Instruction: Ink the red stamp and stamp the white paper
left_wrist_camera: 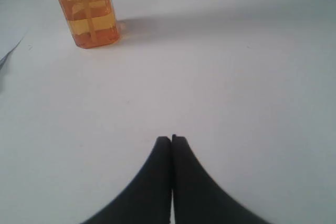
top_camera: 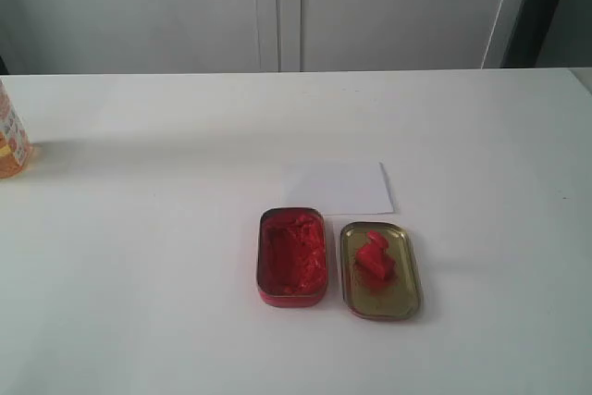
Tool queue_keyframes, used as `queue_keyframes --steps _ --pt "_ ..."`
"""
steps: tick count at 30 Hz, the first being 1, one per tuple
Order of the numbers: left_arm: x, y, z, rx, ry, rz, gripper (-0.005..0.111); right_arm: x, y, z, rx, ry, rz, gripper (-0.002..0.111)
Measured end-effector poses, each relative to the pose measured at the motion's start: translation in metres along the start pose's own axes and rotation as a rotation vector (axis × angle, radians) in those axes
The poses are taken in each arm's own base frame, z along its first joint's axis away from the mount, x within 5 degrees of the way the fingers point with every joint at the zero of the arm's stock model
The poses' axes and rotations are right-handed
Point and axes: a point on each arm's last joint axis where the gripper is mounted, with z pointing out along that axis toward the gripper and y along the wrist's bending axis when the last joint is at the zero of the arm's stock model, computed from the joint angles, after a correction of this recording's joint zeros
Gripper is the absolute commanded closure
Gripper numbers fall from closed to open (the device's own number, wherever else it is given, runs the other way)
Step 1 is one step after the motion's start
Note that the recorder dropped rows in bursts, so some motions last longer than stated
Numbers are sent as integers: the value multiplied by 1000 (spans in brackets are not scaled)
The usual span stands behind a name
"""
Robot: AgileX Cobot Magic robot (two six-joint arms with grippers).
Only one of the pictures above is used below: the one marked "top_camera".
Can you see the red stamp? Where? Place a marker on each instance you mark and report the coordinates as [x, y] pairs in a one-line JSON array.
[[373, 258]]

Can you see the red ink paste tin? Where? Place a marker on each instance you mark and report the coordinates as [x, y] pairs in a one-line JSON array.
[[292, 265]]

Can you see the white cabinet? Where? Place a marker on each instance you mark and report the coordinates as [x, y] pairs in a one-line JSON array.
[[174, 36]]

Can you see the white paper sheet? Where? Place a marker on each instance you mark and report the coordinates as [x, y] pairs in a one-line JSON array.
[[339, 188]]

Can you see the orange translucent bottle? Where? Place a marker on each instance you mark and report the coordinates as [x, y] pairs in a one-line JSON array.
[[16, 148]]

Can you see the gold tin lid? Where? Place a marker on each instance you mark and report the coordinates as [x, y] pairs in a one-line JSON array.
[[397, 299]]

